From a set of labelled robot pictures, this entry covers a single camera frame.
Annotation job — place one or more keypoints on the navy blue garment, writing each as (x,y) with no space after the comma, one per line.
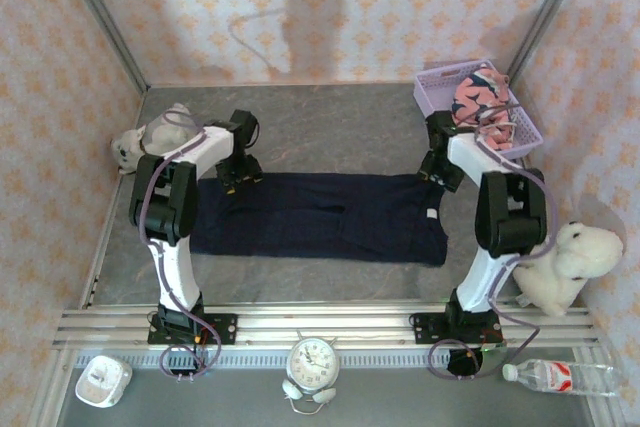
(300,227)

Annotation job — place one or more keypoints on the purple plastic laundry basket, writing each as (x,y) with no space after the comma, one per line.
(435,87)

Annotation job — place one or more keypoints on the pink whale print shorts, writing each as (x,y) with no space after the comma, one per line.
(477,92)

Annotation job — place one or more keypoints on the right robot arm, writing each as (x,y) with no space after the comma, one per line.
(475,287)

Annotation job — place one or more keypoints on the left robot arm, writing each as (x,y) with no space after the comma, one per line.
(182,272)

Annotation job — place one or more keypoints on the grey white plush dog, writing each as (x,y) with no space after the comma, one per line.
(155,134)

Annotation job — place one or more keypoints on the cream white plush dog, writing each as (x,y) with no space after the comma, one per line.
(580,257)

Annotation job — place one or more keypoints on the white twin bell alarm clock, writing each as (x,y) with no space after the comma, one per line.
(313,362)

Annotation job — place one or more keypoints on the clear water bottle red label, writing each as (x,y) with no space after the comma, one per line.
(560,377)

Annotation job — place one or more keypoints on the small white square clock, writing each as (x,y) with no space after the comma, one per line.
(102,382)

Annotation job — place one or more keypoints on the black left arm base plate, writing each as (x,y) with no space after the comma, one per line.
(225,329)

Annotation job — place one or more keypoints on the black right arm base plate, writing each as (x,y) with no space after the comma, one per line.
(425,329)

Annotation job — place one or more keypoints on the aluminium mounting rail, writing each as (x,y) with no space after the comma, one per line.
(325,322)

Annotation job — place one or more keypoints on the aluminium frame post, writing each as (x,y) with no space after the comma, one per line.
(100,12)
(545,12)

